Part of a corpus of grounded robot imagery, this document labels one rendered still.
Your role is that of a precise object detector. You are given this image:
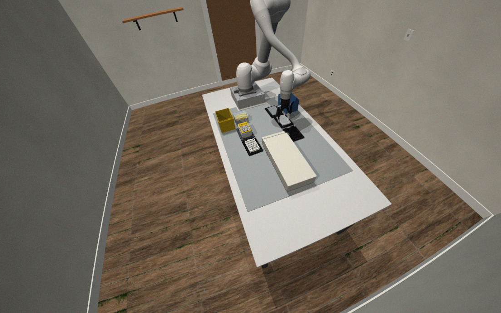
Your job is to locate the grey rectangular mat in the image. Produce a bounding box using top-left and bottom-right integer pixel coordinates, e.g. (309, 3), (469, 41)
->
(213, 96), (353, 212)

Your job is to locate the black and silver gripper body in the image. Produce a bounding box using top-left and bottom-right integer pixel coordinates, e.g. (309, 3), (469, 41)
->
(280, 99), (290, 109)

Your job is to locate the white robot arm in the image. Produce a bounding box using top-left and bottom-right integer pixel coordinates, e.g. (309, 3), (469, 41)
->
(234, 0), (310, 100)

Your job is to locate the yellow bin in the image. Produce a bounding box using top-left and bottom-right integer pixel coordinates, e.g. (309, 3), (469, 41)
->
(215, 108), (235, 133)

